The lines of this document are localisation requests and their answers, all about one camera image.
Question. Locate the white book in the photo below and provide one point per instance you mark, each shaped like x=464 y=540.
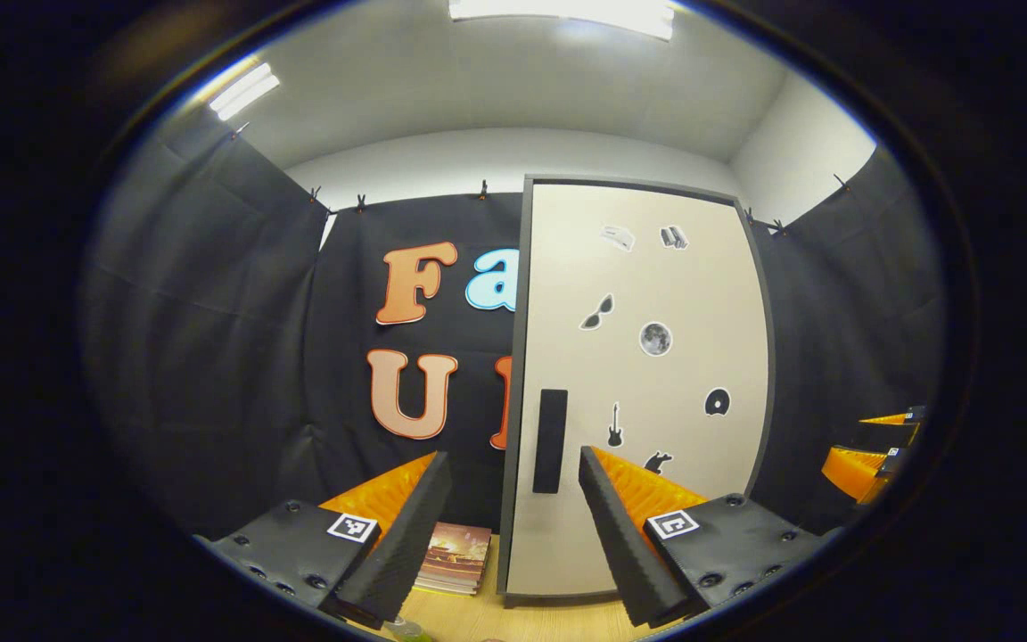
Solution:
x=447 y=585
x=442 y=592

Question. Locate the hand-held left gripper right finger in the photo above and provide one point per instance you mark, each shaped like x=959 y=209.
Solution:
x=616 y=535

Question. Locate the ceiling panel light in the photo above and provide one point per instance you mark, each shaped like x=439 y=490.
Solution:
x=558 y=13
x=244 y=91

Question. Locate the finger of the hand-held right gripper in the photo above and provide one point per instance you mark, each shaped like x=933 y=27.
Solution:
x=857 y=473
x=892 y=418

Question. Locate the green bottle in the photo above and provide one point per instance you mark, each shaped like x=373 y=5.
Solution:
x=406 y=631

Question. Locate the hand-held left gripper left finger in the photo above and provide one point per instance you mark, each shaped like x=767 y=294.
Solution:
x=415 y=526

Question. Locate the grey cabinet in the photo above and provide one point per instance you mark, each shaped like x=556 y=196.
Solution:
x=515 y=392

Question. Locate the black backdrop cloth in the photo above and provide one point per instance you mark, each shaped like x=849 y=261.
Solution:
x=210 y=357

